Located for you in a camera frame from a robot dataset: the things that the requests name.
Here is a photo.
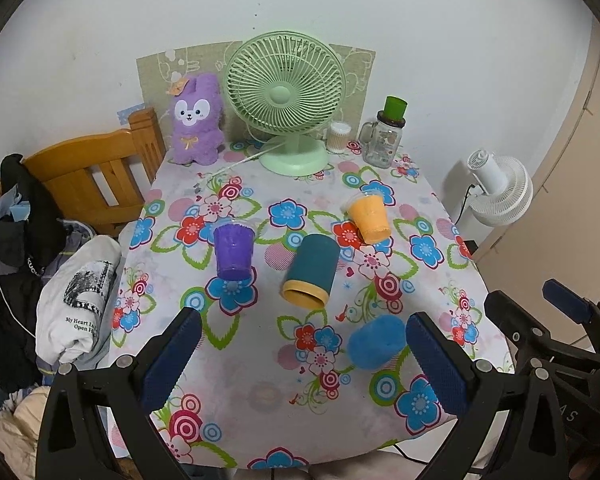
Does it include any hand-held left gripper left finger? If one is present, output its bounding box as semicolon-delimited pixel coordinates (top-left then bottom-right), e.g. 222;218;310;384
35;306;203;480

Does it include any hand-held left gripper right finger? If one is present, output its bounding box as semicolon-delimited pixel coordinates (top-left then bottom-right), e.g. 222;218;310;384
404;311;571;480

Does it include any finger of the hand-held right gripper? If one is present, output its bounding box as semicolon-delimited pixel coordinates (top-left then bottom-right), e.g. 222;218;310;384
542;279;600;356
484;290;561;361

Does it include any blue fuzzy cup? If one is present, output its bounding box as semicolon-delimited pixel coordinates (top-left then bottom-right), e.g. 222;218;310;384
348;316;410;371

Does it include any purple plastic cup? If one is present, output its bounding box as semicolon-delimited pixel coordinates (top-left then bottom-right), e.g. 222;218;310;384
213;220;257;281

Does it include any teal cup with yellow rim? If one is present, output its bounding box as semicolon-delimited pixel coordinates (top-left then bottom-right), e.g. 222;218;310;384
281;233;339;310

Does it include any orange plastic cup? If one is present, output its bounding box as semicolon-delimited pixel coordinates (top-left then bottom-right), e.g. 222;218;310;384
345;192;392;243

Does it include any small green cup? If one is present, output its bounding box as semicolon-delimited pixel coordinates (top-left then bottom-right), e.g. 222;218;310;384
383;96;409;122

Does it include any floral tablecloth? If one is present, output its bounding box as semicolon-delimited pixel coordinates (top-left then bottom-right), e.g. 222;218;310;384
109;137;518;471

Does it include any white printed t-shirt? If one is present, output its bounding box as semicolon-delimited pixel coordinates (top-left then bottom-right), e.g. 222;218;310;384
35;235;123;366

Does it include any beige door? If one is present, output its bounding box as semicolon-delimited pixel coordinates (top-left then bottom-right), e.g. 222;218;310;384
472;25;600;353

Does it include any white floor fan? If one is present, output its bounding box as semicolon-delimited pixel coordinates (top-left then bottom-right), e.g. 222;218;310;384
467;149;534;226

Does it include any grey striped cloth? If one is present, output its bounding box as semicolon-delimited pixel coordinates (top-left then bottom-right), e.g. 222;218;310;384
40;217;101;281

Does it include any cream cloth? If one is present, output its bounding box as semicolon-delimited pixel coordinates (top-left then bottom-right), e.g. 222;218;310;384
0;385;131;480

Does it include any black jacket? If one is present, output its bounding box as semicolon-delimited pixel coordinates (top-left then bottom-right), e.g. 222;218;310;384
0;155;63;393

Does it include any wooden chair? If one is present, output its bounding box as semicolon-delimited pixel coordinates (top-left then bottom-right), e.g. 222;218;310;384
22;107;167;238

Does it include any glass jar mug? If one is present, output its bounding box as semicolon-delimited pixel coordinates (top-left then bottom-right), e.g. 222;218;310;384
358;110;406;168

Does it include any light blue cloth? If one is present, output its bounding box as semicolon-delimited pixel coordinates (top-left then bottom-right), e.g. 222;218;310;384
0;180;33;223

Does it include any purple plush bunny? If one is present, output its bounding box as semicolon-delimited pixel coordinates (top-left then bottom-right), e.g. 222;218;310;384
166;73;226;166

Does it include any cotton swab container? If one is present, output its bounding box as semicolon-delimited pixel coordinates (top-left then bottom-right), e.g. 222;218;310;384
327;121;352;155

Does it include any beige patterned board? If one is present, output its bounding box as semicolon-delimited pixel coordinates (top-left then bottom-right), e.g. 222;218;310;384
136;40;377;147

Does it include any green desk fan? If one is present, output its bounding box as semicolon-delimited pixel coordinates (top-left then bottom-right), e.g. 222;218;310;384
224;31;348;177

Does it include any black fan cable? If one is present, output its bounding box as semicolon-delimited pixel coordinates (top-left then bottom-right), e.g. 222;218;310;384
452;184;477;226

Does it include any thin white cable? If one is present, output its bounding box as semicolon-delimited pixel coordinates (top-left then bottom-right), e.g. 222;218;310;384
0;232;37;339

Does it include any white fan cable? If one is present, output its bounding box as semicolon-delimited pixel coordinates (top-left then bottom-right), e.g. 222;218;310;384
207;141;282;177

